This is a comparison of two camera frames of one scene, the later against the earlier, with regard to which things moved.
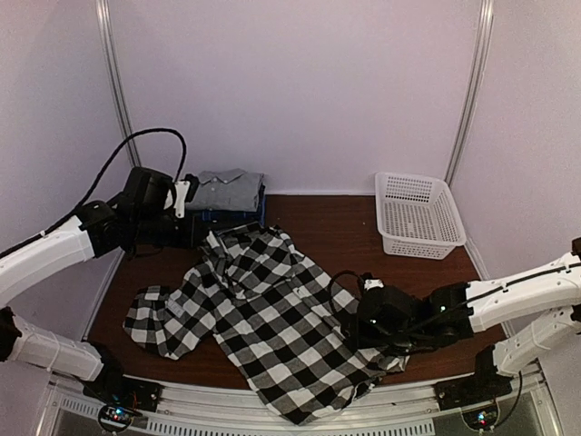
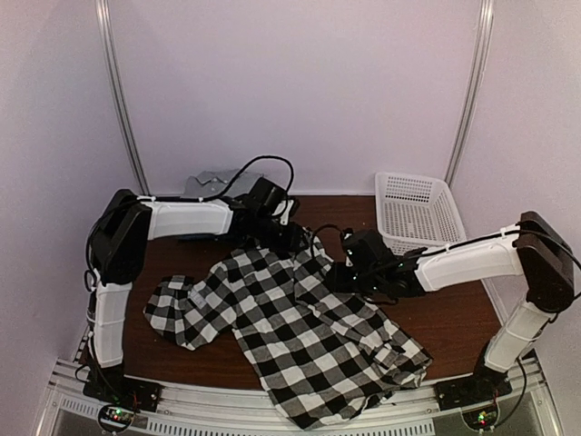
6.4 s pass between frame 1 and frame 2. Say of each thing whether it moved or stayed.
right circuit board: stayed
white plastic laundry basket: stayed
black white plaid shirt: moved
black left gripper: moved
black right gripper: moved
